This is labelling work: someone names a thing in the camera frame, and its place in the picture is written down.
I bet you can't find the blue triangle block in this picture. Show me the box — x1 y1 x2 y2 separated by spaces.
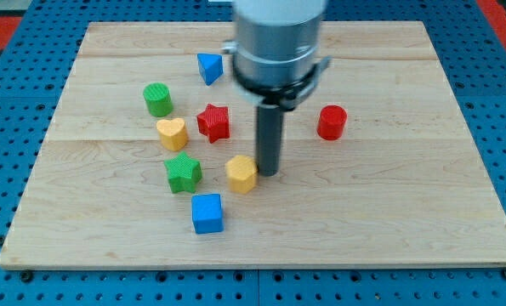
196 54 224 86

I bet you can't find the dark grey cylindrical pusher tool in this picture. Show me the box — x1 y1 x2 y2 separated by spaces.
255 107 284 177

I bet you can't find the green star block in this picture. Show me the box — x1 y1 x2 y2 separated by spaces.
163 151 202 194

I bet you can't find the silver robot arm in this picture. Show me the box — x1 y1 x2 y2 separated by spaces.
224 0 331 111

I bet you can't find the light wooden board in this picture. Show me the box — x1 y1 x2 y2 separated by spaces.
0 21 506 270

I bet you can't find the red cylinder block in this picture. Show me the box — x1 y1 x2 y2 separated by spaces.
316 105 348 141

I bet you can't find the blue cube block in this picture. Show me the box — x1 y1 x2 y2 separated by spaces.
191 194 224 235

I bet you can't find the yellow heart block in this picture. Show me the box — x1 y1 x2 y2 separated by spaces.
156 118 189 151

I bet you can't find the green cylinder block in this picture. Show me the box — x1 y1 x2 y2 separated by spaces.
143 82 173 117

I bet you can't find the red star block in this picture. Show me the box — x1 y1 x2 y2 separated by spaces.
196 104 230 144

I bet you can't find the yellow hexagon block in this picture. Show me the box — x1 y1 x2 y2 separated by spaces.
225 155 258 194

